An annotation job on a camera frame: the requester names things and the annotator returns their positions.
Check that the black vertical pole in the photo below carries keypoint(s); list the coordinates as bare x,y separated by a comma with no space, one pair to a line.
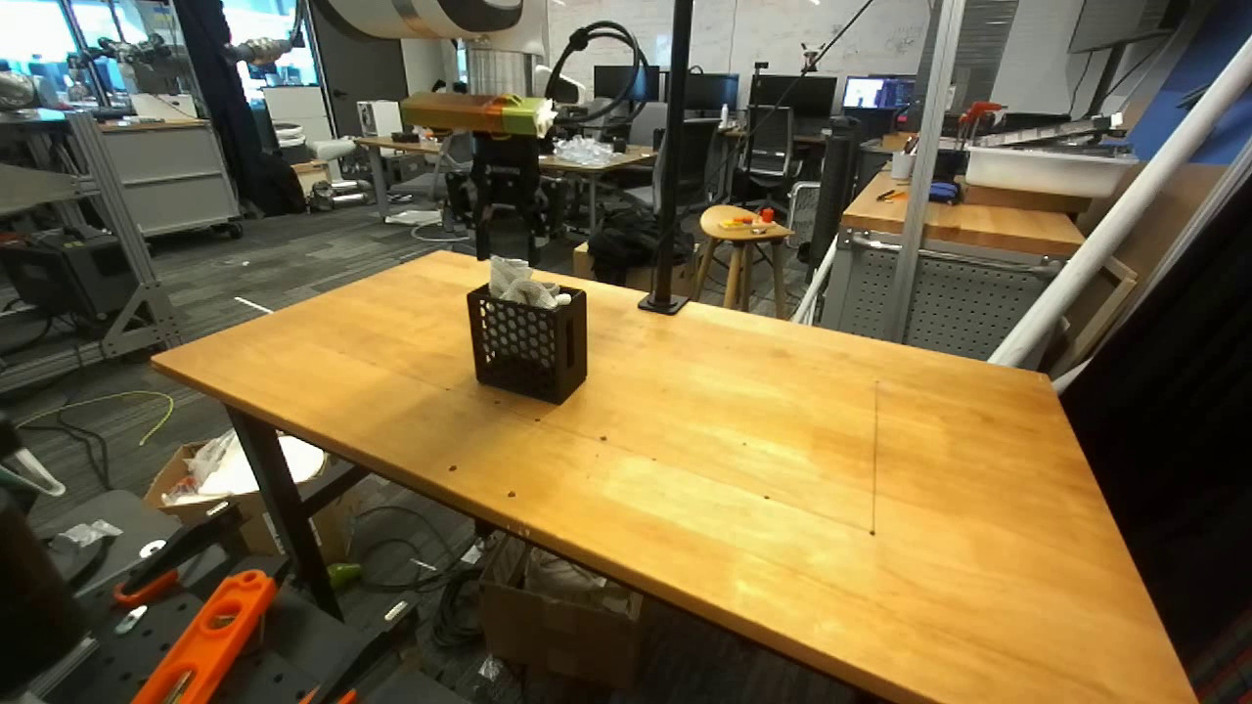
673,159

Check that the black office chair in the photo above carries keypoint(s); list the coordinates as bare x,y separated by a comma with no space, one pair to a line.
767,139

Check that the black clamp orange grip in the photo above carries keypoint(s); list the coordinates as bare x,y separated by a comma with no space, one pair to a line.
141,588

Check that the large cardboard box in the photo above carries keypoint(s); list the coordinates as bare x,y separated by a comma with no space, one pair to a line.
561,626

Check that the dark fabric panel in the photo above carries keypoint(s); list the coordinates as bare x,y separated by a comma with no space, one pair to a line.
1177,431

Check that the grey vertical pole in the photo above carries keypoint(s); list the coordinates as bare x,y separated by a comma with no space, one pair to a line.
924,168

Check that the black perforated basket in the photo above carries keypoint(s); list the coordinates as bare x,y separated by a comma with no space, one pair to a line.
523,349

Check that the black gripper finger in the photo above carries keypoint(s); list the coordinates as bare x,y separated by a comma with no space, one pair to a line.
523,227
491,227

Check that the white cabinet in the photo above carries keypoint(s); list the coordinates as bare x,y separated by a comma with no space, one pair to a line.
170,178

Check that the grey office chair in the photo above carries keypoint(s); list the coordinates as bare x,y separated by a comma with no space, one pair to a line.
446,182

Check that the lit computer monitor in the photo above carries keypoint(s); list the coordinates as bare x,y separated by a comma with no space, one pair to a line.
879,96

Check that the wooden workbench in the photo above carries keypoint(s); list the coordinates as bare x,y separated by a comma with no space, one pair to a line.
965,221

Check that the orange plastic tool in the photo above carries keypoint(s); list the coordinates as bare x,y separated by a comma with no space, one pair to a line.
218,631

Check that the white towel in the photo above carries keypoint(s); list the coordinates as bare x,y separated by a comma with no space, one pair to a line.
513,280

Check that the dark computer monitor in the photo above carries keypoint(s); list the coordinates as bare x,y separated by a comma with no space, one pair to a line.
791,96
618,83

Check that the small red tool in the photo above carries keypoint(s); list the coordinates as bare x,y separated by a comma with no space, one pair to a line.
980,120

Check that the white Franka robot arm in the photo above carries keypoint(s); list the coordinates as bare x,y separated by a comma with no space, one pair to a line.
431,18

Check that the white tray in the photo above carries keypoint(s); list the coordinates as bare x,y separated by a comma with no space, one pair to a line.
1044,168

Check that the black table leg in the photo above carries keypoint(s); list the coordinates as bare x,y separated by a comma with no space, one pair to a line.
279,503

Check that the grey perforated metal panel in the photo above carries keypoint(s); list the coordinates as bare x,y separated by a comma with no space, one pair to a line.
952,298

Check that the grey metal shelf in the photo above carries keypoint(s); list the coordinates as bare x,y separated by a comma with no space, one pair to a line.
112,198

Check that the wooden office desk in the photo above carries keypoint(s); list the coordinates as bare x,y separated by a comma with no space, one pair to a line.
599,159

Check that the white diagonal pole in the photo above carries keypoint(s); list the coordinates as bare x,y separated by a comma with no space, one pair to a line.
1122,207

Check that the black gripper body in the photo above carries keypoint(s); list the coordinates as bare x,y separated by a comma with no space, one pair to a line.
505,168

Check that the blue board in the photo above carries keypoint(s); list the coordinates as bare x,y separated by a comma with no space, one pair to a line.
1197,81

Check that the black rounded object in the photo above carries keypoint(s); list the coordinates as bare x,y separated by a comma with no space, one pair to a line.
34,598

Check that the dark hanging curtain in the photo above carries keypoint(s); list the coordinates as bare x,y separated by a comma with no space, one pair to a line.
218,81

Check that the round wooden stool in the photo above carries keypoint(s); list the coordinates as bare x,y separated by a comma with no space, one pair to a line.
741,224

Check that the white plastic bag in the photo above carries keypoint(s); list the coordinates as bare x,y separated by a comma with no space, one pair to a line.
236,469

